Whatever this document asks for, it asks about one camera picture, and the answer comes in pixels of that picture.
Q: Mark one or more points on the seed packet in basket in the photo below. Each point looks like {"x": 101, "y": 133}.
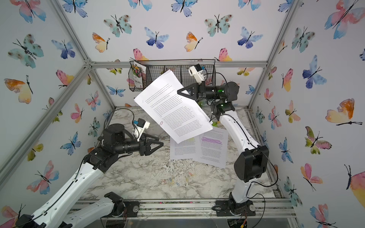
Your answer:
{"x": 139, "y": 75}

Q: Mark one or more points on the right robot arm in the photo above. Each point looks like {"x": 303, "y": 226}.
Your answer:
{"x": 253, "y": 158}

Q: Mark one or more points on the plain text document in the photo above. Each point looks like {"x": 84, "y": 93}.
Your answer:
{"x": 182, "y": 117}

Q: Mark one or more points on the purple highlighted document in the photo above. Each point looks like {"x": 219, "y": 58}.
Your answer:
{"x": 213, "y": 148}

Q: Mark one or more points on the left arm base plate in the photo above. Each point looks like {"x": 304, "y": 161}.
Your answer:
{"x": 126, "y": 209}

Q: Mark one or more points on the green toy trowel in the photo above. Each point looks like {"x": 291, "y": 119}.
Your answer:
{"x": 216, "y": 123}

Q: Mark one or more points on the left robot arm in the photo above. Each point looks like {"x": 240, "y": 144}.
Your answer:
{"x": 114, "y": 144}

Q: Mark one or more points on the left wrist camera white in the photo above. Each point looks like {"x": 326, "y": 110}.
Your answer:
{"x": 139, "y": 126}

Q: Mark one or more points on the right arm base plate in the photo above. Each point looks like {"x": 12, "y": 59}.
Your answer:
{"x": 229, "y": 207}

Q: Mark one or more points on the potted flower plant white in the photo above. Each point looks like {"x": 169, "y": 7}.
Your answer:
{"x": 201, "y": 104}

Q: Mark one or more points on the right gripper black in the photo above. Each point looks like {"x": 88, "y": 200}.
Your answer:
{"x": 201, "y": 93}

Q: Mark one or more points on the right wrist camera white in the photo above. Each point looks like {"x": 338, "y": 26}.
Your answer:
{"x": 196, "y": 71}

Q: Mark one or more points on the yellow highlighted document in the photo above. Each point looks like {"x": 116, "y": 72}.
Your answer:
{"x": 188, "y": 149}

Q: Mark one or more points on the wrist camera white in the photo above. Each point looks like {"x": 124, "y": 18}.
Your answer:
{"x": 139, "y": 126}
{"x": 196, "y": 71}

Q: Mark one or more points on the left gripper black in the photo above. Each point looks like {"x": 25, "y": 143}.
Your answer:
{"x": 145, "y": 149}

